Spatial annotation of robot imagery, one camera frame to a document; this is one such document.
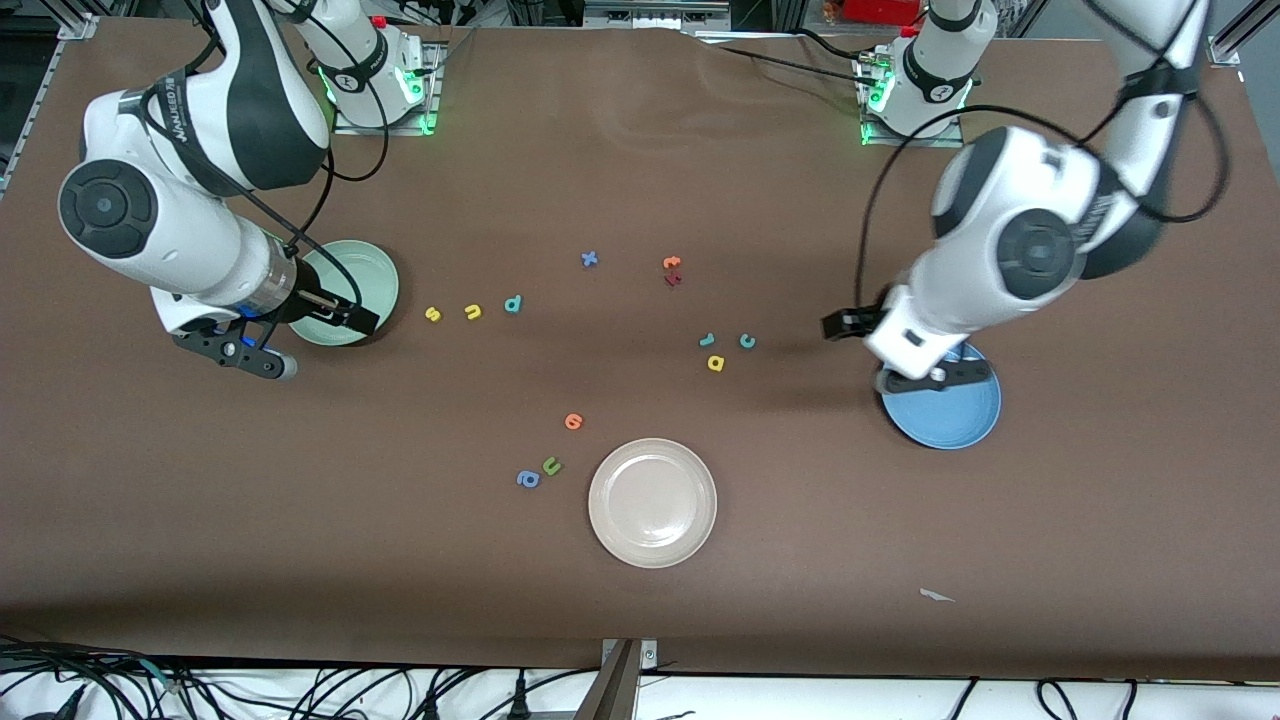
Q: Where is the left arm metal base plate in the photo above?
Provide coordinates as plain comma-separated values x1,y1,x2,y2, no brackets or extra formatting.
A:
860,55,966,149

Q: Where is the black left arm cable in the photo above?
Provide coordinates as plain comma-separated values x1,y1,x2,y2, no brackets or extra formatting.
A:
855,60,1231,311

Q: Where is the metal table edge bracket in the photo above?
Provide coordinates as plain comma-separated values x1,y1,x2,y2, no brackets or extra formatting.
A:
575,638,659,720

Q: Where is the green plate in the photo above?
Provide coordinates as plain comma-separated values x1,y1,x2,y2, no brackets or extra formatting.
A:
288,239,400,347

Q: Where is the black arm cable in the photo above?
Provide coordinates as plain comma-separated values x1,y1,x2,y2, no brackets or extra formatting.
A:
145,0,391,256
855,60,1231,311

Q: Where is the blue plate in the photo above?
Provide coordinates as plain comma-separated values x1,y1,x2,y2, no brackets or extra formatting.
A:
880,345,1002,450

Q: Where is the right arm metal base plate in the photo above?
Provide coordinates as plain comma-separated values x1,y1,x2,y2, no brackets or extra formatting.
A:
332,40,446,137

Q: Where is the grey metal rail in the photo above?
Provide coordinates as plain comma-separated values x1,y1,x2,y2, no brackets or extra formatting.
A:
583,0,731,31

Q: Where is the beige plate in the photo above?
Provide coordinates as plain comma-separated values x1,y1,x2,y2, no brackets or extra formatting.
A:
588,438,718,569

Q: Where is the red box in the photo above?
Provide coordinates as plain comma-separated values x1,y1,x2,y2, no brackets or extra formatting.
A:
843,0,926,23

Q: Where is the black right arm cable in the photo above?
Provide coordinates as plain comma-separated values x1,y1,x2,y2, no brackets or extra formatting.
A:
145,0,391,256

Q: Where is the black base cable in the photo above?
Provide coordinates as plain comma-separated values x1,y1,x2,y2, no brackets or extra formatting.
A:
700,28,873,86

